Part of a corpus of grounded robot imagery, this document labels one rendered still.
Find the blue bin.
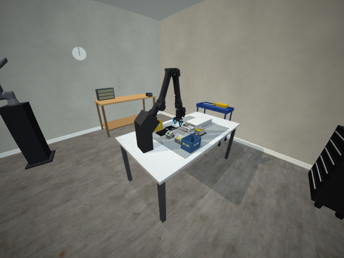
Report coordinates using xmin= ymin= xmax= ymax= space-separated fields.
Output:
xmin=181 ymin=133 xmax=202 ymax=153

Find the yellow open-top box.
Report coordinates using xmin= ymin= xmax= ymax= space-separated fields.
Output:
xmin=154 ymin=120 xmax=163 ymax=132

